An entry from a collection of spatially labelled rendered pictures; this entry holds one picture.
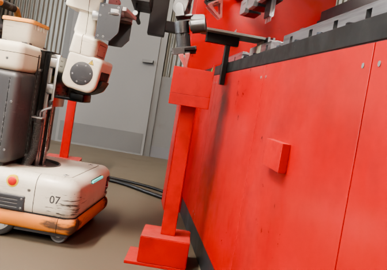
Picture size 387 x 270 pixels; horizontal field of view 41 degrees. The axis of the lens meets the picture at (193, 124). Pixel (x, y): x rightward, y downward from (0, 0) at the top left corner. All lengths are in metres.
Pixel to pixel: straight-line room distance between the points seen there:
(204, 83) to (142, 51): 3.76
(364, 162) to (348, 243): 0.13
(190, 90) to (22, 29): 0.85
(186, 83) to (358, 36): 1.17
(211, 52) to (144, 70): 2.66
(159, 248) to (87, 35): 0.98
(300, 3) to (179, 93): 1.46
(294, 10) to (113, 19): 1.34
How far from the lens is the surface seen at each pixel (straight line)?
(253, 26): 3.23
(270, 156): 1.31
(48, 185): 2.23
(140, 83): 5.76
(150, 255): 2.15
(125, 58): 5.81
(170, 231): 2.19
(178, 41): 2.10
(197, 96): 2.06
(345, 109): 0.97
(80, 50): 2.38
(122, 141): 5.81
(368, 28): 0.95
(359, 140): 0.90
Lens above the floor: 0.68
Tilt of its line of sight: 3 degrees down
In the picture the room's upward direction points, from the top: 9 degrees clockwise
